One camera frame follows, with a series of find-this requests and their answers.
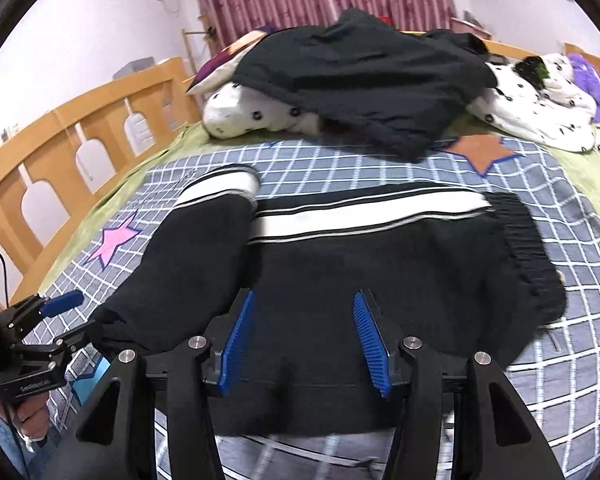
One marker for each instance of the white floral quilt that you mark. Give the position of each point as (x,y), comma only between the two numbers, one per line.
(535,100)

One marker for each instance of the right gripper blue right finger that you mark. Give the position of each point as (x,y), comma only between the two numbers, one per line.
(495,435)

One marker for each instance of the wooden bed frame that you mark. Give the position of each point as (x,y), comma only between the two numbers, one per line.
(67,163)

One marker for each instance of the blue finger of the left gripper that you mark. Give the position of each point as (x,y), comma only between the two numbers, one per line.
(58,305)

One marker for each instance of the grey checked bed sheet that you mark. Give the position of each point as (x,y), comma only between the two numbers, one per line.
(557,375)

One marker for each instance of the wooden coat rack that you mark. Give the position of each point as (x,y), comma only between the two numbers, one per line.
(201,43)

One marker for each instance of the purple plush toy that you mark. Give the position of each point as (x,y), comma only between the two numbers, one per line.
(587,78)

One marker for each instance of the purple patterned pillow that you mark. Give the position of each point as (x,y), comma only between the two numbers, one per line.
(220,69)

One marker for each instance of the grey box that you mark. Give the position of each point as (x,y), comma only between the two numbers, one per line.
(134,67)

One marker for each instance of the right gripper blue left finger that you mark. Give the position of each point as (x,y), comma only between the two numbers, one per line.
(114,434)

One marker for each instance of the black pants with white stripe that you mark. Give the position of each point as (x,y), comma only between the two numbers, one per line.
(462,270)

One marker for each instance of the left hand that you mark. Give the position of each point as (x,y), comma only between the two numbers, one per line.
(32,414)

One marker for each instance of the black jacket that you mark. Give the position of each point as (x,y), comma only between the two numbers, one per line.
(364,77)

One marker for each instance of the green blanket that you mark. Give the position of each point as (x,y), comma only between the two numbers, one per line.
(130,189)

